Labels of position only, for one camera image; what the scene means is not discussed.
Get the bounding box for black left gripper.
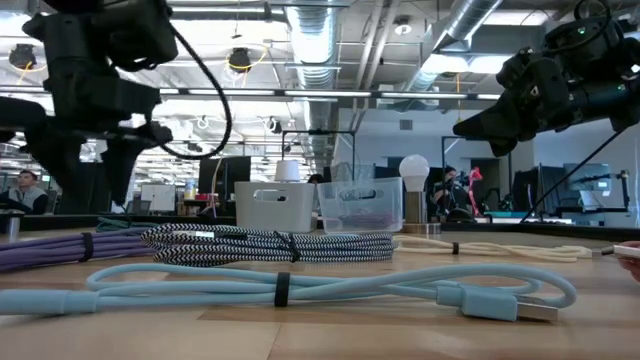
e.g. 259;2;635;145
23;66;175;215

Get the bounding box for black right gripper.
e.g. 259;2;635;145
452;46;592;158

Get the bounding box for green USB cable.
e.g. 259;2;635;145
94;216;152;234

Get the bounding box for lilac USB cable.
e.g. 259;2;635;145
0;227;157;274

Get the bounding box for cream USB cable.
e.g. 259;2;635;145
394;233;640;265

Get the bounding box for black white braided USB cable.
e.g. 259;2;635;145
140;222;397;268

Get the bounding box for light blue USB cable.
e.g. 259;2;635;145
0;263;579;323

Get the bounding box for pink object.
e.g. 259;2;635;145
466;166;484;217

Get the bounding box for person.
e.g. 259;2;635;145
0;169;50;217
431;165;469;222

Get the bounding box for white cabinet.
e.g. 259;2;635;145
140;183;178;213

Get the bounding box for grey monitor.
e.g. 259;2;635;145
562;162;613;194

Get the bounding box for white bulb brass lamp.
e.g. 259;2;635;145
397;153;443;236

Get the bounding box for black monitors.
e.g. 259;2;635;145
197;155;253;202

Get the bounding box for clear plastic bin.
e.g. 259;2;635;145
316;176;405;235

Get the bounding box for long ceiling light bar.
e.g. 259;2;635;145
133;87;552;102

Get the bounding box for person's hand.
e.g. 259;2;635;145
617;240;640;283

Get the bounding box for black ceiling device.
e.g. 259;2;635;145
227;46;254;74

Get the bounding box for white plastic bin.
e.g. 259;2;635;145
234;180;317;235

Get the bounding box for white cylinder object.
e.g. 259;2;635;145
273;159;303;184

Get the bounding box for black frame stand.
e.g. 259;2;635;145
440;134;514;221

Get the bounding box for black aluminium table frame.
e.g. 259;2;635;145
0;213;640;244

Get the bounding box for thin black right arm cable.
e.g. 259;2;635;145
519;128;627;224

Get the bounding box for short metal post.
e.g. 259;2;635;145
3;209;25;242

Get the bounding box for silver ventilation duct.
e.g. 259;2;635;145
283;0;347;177
398;0;504;97

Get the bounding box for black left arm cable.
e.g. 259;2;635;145
158;23;234;162

